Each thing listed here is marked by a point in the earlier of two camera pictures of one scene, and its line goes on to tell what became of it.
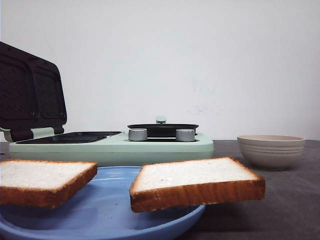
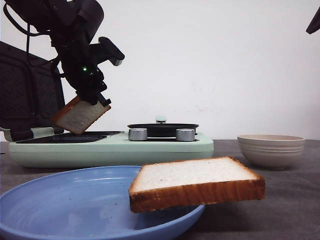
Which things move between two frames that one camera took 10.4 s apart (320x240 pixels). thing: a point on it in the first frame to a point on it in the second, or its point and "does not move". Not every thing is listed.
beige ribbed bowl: (270, 152) does not move
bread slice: (43, 184) to (78, 116)
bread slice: (175, 184) does not move
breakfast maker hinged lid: (32, 94) does not move
